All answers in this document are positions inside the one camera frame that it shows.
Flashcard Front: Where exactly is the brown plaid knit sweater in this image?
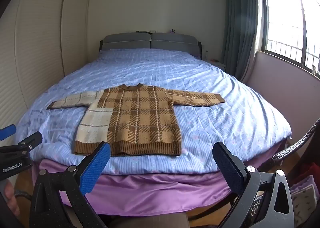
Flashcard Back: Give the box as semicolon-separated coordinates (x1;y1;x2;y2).
46;83;226;156

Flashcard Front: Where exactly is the dark wicker chair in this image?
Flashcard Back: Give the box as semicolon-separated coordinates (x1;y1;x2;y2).
245;118;320;228

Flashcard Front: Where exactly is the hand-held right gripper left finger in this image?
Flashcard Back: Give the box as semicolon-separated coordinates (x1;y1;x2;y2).
29;141;111;228

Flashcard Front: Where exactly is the bed with blue floral quilt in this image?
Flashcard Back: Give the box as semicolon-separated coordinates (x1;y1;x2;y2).
14;48;292;176

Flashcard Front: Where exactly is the cream wardrobe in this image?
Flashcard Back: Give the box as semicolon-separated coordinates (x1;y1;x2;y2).
0;0;92;138

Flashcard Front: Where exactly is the white nightstand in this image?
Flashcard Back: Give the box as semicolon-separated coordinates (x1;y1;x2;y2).
210;59;227;72

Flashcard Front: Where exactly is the patterned cushion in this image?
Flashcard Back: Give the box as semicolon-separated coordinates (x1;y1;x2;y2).
290;175;319;226

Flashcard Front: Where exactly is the barred window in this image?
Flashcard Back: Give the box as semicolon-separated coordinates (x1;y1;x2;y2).
260;0;320;78

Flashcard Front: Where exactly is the purple bed sheet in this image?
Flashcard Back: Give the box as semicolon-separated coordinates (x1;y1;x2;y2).
31;140;288;217

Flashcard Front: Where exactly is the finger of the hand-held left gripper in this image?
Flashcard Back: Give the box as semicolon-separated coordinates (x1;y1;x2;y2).
0;125;17;141
14;132;43;156

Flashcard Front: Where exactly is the grey headboard cushion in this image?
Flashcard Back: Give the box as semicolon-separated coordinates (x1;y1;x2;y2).
103;33;152;51
151;32;199;52

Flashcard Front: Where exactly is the teal curtain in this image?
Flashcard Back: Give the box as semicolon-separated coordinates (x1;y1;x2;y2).
222;0;262;83

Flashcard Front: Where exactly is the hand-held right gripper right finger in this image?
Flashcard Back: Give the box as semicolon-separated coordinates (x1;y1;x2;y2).
212;142;295;228

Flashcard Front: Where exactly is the grey padded headboard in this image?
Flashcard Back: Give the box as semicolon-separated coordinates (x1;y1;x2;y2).
99;40;202;59

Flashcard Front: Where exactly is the person's left hand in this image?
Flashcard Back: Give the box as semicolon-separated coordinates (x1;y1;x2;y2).
4;180;19;210

